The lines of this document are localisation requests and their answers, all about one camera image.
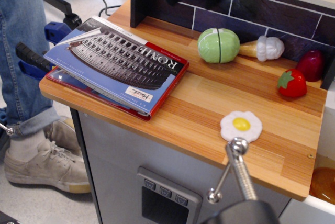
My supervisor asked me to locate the near beige sneaker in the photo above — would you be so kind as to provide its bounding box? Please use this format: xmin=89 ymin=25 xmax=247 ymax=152
xmin=4 ymin=140 xmax=91 ymax=194

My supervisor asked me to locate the grey toy kitchen cabinet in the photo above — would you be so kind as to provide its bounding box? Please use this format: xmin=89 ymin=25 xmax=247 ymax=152
xmin=69 ymin=107 xmax=292 ymax=224

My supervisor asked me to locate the green toy cabbage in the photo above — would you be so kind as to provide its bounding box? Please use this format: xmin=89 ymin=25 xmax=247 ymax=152
xmin=197 ymin=28 xmax=240 ymax=63

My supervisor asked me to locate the metal clamp screw handle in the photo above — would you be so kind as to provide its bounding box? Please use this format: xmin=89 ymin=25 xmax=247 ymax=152
xmin=207 ymin=137 xmax=258 ymax=204

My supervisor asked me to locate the grey oven control panel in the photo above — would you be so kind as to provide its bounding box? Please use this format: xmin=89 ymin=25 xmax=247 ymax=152
xmin=137 ymin=167 xmax=203 ymax=224

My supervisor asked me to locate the toy fried egg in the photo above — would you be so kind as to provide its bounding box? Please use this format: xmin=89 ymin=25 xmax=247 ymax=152
xmin=220 ymin=111 xmax=263 ymax=143

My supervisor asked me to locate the beige sneaker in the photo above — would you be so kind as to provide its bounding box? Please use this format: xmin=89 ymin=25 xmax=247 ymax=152
xmin=4 ymin=140 xmax=91 ymax=194
xmin=43 ymin=116 xmax=82 ymax=156

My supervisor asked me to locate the black office chair base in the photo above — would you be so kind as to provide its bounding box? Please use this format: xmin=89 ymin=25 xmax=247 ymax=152
xmin=44 ymin=0 xmax=82 ymax=30

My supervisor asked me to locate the red toy strawberry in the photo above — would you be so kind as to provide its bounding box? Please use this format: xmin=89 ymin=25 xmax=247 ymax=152
xmin=277 ymin=69 xmax=307 ymax=97

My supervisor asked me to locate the blue jeans leg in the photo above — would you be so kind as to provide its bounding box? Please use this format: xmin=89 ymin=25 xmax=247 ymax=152
xmin=1 ymin=0 xmax=59 ymax=139

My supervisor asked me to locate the Rome picture book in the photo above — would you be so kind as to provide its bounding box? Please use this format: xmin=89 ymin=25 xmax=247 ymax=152
xmin=44 ymin=16 xmax=189 ymax=121

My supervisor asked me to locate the small metal clamp knob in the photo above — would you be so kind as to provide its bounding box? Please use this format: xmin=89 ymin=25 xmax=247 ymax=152
xmin=0 ymin=123 xmax=15 ymax=136

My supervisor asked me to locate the far beige sneaker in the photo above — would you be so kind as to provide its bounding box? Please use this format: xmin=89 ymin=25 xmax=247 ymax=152
xmin=43 ymin=116 xmax=82 ymax=156

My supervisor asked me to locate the blue black bar clamp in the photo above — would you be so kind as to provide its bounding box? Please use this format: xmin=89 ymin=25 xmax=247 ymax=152
xmin=15 ymin=22 xmax=72 ymax=81

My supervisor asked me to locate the dark red toy fruit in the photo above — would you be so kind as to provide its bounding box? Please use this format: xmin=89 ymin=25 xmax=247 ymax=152
xmin=296 ymin=50 xmax=325 ymax=82

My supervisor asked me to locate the toy ice cream cone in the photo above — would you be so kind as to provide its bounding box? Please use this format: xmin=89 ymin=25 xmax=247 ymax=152
xmin=239 ymin=36 xmax=285 ymax=62

